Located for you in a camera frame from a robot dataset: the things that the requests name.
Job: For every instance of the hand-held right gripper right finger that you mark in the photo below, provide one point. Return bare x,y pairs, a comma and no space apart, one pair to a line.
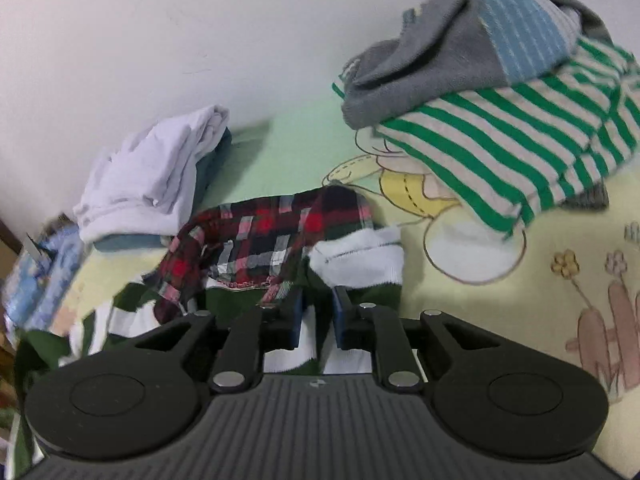
341,320

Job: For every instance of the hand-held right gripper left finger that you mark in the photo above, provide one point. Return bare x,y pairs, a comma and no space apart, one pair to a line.
298,317

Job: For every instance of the green white striped sweater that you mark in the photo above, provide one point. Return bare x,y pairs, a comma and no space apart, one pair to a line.
365,255

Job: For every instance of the red plaid shirt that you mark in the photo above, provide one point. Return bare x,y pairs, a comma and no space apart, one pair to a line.
260,230

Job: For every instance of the folded white clothes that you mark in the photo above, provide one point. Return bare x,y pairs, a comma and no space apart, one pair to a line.
145,175

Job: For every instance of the yellow cartoon blanket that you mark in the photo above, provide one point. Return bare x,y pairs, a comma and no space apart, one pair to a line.
500,300

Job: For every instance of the folded blue garment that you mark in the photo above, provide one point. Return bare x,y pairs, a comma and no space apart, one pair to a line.
125,243

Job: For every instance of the green striped shirt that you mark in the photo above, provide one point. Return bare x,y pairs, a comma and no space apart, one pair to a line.
500,130

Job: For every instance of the blue patterned cloth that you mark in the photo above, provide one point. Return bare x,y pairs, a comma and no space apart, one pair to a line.
45,285

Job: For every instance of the grey knit garment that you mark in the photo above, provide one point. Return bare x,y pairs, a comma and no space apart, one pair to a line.
430,80

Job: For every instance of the dark grey cloth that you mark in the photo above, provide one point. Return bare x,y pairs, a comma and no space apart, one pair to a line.
590,197

